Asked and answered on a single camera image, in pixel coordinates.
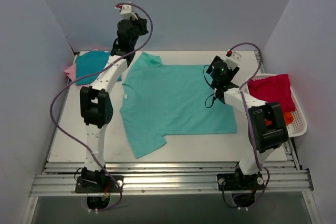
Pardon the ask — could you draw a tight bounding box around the mint green t-shirt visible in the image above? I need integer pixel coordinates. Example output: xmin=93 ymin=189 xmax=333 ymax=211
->
xmin=120 ymin=52 xmax=238 ymax=158

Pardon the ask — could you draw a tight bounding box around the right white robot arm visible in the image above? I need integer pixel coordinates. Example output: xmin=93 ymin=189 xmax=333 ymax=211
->
xmin=206 ymin=54 xmax=289 ymax=189

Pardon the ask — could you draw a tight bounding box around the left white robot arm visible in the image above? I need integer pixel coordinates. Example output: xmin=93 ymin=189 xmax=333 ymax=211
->
xmin=80 ymin=13 xmax=148 ymax=192

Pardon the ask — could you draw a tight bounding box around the folded teal t-shirt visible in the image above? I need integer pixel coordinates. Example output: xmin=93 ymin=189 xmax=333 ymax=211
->
xmin=75 ymin=50 xmax=123 ymax=86

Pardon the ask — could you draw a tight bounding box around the crimson red t-shirt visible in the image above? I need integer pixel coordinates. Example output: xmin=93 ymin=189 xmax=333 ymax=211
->
xmin=247 ymin=74 xmax=296 ymax=112

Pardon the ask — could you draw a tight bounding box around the folded pink t-shirt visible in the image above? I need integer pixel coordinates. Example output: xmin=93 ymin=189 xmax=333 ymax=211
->
xmin=64 ymin=48 xmax=111 ymax=80

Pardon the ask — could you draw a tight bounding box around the orange t-shirt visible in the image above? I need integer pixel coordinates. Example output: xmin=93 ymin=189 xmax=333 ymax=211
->
xmin=282 ymin=112 xmax=294 ymax=126

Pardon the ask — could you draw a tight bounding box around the white plastic laundry basket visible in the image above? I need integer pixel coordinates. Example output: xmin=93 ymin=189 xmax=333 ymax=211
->
xmin=247 ymin=73 xmax=307 ymax=137

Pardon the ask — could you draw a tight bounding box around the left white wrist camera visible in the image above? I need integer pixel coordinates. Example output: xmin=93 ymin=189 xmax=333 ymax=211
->
xmin=115 ymin=4 xmax=138 ymax=20

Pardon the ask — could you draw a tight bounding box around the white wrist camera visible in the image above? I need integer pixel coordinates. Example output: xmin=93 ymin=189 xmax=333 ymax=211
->
xmin=115 ymin=4 xmax=138 ymax=20
xmin=224 ymin=50 xmax=241 ymax=70

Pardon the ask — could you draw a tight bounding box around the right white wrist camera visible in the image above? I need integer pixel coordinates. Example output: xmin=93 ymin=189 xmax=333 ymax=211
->
xmin=224 ymin=50 xmax=241 ymax=70

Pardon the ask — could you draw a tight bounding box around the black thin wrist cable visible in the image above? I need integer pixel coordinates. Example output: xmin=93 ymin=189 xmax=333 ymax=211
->
xmin=202 ymin=63 xmax=217 ymax=109

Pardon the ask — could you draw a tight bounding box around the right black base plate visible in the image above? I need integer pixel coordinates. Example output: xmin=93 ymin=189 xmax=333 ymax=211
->
xmin=216 ymin=173 xmax=265 ymax=191

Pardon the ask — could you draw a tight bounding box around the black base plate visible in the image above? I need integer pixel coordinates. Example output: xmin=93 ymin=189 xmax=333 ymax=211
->
xmin=75 ymin=175 xmax=124 ymax=194
xmin=216 ymin=173 xmax=265 ymax=191

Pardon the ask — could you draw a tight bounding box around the aluminium rail frame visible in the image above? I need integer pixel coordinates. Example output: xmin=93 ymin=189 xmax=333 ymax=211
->
xmin=20 ymin=50 xmax=321 ymax=224

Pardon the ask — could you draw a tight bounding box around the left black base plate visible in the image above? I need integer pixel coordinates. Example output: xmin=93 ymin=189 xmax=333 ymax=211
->
xmin=75 ymin=175 xmax=124 ymax=194

